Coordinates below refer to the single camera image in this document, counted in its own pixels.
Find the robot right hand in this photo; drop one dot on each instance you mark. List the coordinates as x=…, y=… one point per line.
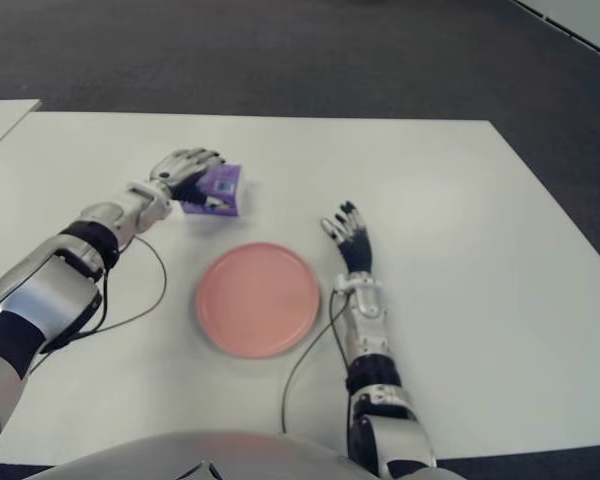
x=356, y=247

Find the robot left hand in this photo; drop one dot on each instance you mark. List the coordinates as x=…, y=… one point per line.
x=180, y=170

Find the purple tissue paper pack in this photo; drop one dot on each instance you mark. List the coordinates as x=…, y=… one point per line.
x=227, y=187

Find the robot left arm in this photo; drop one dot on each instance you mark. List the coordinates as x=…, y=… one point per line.
x=55, y=290

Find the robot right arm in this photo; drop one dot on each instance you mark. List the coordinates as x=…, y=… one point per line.
x=375, y=360

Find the pink round plate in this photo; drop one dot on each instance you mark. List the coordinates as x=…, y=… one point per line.
x=258, y=300

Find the white side table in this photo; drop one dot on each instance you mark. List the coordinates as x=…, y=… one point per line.
x=0, y=122

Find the silver robot torso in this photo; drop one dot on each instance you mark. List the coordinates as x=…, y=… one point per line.
x=230, y=457

